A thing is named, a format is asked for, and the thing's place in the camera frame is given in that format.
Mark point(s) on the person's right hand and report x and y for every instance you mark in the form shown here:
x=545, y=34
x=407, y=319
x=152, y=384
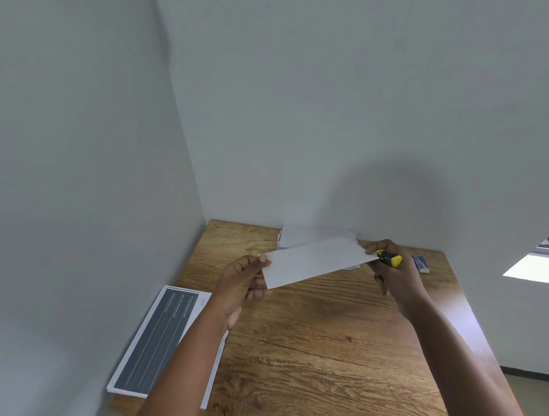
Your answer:
x=399, y=285

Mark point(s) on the person's left hand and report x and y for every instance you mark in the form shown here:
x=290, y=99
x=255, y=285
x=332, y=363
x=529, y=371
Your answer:
x=238, y=286

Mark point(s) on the person's left thumb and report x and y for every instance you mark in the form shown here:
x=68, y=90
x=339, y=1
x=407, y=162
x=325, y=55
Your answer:
x=255, y=262

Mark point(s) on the person's right thumb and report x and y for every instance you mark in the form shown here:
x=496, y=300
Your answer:
x=377, y=246

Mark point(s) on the yellow and black marker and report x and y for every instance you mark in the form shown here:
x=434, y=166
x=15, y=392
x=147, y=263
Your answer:
x=391, y=259

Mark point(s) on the white paper envelope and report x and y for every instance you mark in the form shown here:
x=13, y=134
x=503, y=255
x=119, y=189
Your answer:
x=315, y=261

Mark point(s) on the person's right forearm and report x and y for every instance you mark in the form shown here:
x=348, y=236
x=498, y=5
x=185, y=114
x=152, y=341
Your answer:
x=459, y=364

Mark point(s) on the person's left forearm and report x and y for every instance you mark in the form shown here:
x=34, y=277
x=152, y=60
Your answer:
x=184, y=368

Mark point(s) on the white and blue eraser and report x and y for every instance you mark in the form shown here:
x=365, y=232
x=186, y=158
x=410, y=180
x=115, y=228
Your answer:
x=420, y=264

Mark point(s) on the stack of white envelopes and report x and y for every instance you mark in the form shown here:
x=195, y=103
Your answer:
x=313, y=238

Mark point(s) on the grey printed paper sheet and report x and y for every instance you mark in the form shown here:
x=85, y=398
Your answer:
x=161, y=340

